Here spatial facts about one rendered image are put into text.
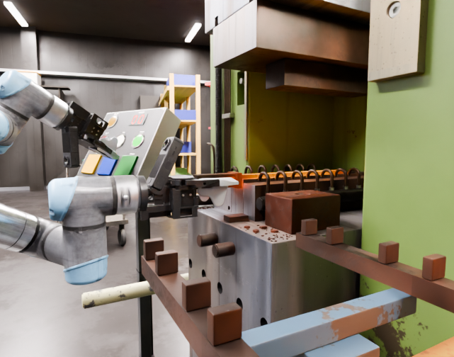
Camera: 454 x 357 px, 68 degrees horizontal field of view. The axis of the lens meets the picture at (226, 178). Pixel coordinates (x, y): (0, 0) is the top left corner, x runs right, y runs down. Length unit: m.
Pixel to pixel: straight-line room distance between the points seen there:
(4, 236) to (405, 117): 0.71
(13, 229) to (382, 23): 0.73
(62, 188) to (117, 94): 8.57
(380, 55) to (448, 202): 0.26
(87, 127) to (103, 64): 8.32
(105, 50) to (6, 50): 2.14
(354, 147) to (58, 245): 0.87
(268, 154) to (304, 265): 0.49
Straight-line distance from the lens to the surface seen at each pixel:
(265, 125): 1.02
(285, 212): 0.62
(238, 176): 0.74
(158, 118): 1.14
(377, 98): 0.66
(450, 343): 0.21
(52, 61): 9.41
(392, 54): 0.63
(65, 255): 0.67
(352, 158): 1.14
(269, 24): 0.75
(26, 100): 0.95
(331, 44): 0.85
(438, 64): 0.61
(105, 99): 9.16
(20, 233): 0.72
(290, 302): 0.63
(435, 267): 0.35
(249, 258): 0.63
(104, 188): 0.64
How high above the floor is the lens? 1.08
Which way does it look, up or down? 6 degrees down
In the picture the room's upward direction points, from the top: straight up
